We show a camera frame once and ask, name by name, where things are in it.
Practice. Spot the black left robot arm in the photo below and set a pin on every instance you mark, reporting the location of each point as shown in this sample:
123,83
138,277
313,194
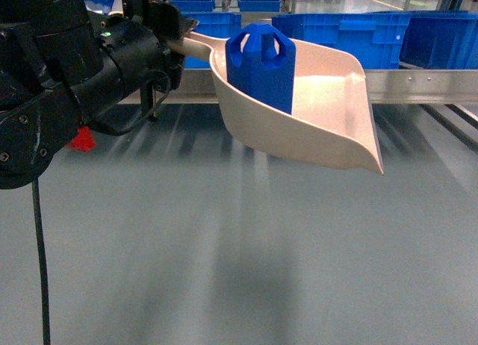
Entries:
64,68

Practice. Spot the blue plastic block part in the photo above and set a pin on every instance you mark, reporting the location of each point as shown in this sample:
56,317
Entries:
260,62

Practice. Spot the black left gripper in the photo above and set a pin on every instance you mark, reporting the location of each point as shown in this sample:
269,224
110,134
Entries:
165,20

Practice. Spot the steel shelf rack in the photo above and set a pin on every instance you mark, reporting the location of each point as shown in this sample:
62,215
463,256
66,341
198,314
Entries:
448,95

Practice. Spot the beige plastic dustpan tray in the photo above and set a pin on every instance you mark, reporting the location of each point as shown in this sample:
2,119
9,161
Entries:
331,122

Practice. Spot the blue crate front left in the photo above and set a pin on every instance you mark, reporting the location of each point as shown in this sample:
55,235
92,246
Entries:
220,25

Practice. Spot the blue crate front right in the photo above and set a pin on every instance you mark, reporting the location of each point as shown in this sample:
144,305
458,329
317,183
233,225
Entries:
375,39

